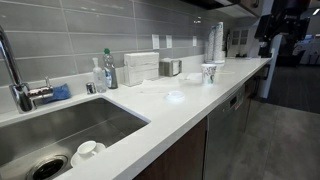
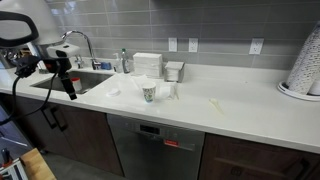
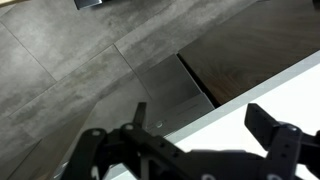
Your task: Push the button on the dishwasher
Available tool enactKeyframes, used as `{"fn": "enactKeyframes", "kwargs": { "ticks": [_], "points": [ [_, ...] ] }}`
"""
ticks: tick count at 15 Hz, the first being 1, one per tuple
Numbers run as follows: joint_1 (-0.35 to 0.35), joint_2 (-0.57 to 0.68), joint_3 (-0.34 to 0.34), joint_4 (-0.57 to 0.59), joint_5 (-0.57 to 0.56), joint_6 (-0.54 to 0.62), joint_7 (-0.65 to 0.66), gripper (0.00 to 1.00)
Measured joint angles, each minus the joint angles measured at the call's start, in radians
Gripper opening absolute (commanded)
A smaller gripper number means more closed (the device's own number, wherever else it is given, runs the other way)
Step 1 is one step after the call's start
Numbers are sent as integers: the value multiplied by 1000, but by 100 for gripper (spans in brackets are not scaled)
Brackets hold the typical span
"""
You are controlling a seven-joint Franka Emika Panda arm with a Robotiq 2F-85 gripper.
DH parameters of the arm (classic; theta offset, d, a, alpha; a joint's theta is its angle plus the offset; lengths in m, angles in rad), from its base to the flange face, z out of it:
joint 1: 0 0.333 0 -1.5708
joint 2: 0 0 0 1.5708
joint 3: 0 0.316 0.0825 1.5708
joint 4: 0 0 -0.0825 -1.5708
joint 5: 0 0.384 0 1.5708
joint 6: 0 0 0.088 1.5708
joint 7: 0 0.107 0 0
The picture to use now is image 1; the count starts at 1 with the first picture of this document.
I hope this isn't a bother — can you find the white saucer in sink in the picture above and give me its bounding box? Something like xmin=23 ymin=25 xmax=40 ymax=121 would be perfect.
xmin=71 ymin=143 xmax=106 ymax=167

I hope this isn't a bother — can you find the stainless steel sink basin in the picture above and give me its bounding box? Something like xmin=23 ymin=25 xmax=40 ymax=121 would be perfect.
xmin=0 ymin=98 xmax=147 ymax=180

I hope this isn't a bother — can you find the white crumpled paper napkin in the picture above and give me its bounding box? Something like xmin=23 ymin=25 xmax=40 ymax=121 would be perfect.
xmin=177 ymin=73 xmax=202 ymax=83

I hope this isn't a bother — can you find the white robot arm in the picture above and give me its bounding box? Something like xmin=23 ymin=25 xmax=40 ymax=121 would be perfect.
xmin=255 ymin=0 xmax=311 ymax=58

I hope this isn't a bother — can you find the blue sponge cloth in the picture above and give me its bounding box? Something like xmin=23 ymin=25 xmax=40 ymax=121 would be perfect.
xmin=43 ymin=84 xmax=71 ymax=104

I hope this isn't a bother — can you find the left stack of paper cups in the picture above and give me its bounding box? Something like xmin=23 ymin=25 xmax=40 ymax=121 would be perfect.
xmin=206 ymin=26 xmax=216 ymax=62

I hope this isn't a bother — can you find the stainless steel dishwasher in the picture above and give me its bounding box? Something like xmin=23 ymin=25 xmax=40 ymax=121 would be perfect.
xmin=203 ymin=86 xmax=245 ymax=180

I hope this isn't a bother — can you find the chrome kitchen faucet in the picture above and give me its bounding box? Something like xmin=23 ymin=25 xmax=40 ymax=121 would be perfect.
xmin=0 ymin=26 xmax=53 ymax=114

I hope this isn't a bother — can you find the right stack of paper cups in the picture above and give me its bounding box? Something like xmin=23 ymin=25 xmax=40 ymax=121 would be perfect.
xmin=214 ymin=22 xmax=223 ymax=61

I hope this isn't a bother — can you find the clear soap pump bottle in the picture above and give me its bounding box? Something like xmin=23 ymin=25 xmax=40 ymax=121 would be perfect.
xmin=92 ymin=57 xmax=107 ymax=93

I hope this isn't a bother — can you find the white wall outlet middle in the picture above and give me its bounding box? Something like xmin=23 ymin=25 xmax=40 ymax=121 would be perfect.
xmin=166 ymin=35 xmax=172 ymax=48

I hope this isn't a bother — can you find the white wall outlet left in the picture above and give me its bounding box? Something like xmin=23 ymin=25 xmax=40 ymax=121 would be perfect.
xmin=152 ymin=34 xmax=160 ymax=49

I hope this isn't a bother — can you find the chrome countertop button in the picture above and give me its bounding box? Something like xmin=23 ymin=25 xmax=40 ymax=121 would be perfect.
xmin=86 ymin=82 xmax=96 ymax=94

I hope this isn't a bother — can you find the black sink drain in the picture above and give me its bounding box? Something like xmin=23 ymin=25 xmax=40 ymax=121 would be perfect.
xmin=25 ymin=155 xmax=68 ymax=180

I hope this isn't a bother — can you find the white wall outlet right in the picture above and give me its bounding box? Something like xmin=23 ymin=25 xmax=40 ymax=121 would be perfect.
xmin=192 ymin=36 xmax=197 ymax=47

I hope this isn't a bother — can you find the green capped dish soap bottle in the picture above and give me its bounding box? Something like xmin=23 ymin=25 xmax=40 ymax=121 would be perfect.
xmin=103 ymin=48 xmax=118 ymax=89

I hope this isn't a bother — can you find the white wall outlet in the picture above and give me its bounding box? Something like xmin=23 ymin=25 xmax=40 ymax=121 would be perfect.
xmin=166 ymin=35 xmax=172 ymax=48
xmin=192 ymin=36 xmax=197 ymax=47
xmin=152 ymin=34 xmax=160 ymax=49

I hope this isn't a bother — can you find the white cup in sink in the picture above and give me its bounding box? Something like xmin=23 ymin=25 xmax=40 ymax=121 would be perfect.
xmin=77 ymin=140 xmax=97 ymax=156

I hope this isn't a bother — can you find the white paper towel stack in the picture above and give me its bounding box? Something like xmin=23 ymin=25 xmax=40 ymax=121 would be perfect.
xmin=124 ymin=52 xmax=159 ymax=86

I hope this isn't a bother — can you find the white patterned paper cup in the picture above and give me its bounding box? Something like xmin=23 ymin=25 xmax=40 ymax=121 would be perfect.
xmin=201 ymin=64 xmax=217 ymax=85

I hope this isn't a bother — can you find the metal napkin holder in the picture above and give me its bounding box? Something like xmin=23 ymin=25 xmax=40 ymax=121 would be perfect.
xmin=159 ymin=58 xmax=182 ymax=77

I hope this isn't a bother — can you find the stack of paper cups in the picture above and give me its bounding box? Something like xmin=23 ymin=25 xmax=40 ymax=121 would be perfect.
xmin=214 ymin=22 xmax=223 ymax=61
xmin=206 ymin=26 xmax=216 ymax=62

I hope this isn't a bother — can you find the dark wood cabinet door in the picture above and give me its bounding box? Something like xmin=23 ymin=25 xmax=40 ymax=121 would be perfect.
xmin=133 ymin=119 xmax=207 ymax=180

